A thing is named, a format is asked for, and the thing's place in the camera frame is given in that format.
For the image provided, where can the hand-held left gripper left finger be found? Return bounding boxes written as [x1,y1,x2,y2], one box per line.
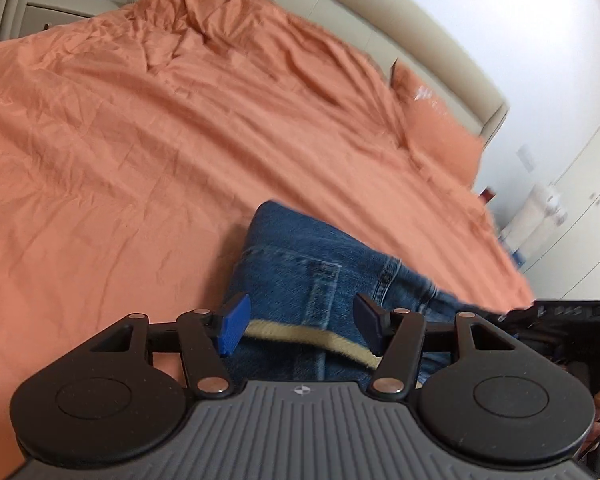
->
[86,293,252,401]

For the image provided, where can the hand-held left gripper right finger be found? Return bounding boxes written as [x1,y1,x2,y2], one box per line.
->
[353,293,520,401]

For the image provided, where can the beige fabric belt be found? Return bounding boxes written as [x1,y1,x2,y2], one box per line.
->
[244,326,382,370]

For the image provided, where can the blue denim pants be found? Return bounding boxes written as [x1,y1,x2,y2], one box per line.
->
[220,200,512,397]

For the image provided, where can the white alpaca plush toy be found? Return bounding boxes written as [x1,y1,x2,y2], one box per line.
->
[527,187,569,257]
[501,184,552,250]

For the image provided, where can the white wardrobe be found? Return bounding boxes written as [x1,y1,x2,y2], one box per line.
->
[522,97,600,307]

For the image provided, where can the orange embroidered pillow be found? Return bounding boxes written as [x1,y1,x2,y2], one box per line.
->
[389,59,487,192]

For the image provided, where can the orange bed cover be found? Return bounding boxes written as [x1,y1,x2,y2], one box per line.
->
[0,0,537,463]

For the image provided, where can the beige upholstered headboard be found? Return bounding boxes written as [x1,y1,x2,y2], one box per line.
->
[142,0,512,150]

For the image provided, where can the beige nightstand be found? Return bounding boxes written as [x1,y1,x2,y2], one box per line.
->
[24,0,132,37]

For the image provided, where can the white wall switch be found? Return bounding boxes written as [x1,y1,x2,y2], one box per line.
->
[516,145,539,174]

